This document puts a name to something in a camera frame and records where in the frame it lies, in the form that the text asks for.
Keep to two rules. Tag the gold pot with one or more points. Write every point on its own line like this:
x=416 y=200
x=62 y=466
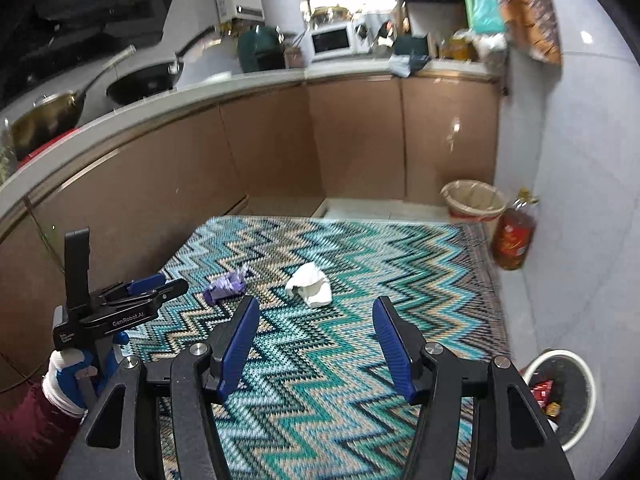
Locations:
x=330 y=15

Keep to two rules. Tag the brown kitchen cabinet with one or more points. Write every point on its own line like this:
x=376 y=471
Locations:
x=350 y=135

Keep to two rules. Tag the black frying pan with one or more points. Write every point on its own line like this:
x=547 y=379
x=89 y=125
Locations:
x=142 y=85

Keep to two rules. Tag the white crumpled tissue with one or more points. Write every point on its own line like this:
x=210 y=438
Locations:
x=310 y=285

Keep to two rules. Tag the dark green pot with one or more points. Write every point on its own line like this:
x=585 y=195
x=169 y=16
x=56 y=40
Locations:
x=257 y=50

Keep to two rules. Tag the black range hood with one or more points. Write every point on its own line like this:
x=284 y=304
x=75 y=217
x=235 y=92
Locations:
x=75 y=10

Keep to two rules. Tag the purple wrapper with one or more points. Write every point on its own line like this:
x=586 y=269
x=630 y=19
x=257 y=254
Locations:
x=225 y=287

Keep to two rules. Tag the brown utensil jar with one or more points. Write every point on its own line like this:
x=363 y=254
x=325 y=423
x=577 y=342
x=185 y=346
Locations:
x=294 y=57

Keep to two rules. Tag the teal paper bag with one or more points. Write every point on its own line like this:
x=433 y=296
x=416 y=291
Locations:
x=489 y=5

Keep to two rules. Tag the blue cloth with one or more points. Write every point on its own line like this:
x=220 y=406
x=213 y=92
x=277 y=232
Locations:
x=407 y=66

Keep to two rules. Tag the person's left hand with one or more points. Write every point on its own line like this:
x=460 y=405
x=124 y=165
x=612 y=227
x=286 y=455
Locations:
x=65 y=380

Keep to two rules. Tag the person's left forearm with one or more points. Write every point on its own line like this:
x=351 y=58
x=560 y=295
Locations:
x=35 y=435

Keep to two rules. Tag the beige plastic bucket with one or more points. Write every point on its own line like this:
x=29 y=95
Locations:
x=475 y=200

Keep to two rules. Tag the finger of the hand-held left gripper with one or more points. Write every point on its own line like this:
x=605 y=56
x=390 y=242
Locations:
x=160 y=291
x=145 y=282

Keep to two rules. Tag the zigzag knit tablecloth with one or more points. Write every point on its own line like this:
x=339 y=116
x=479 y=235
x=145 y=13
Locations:
x=350 y=260

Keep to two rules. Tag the steel wok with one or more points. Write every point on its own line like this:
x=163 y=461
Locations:
x=45 y=120

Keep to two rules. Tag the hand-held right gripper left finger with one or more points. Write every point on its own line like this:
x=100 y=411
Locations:
x=237 y=345

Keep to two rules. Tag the oil bottle red label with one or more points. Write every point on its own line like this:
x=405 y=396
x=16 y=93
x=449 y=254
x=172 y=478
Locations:
x=512 y=237

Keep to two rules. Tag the white microwave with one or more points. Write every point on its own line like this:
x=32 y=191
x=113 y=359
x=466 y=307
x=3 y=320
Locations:
x=330 y=39

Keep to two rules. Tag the glass jar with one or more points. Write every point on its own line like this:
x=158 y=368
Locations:
x=7 y=152

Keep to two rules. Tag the white trash bin black liner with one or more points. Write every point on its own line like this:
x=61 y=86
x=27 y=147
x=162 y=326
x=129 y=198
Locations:
x=570 y=385

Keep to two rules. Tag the white bag on counter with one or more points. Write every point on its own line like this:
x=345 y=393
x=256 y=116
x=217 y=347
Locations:
x=492 y=50

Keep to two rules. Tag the dark container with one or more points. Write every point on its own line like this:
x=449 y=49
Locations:
x=410 y=45

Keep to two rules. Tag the red snack bag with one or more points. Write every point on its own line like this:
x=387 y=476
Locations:
x=541 y=391

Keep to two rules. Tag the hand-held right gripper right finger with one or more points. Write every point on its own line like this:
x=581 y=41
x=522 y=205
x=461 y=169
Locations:
x=395 y=345

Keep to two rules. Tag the yellow food packet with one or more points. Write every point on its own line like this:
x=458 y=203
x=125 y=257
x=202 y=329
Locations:
x=457 y=46

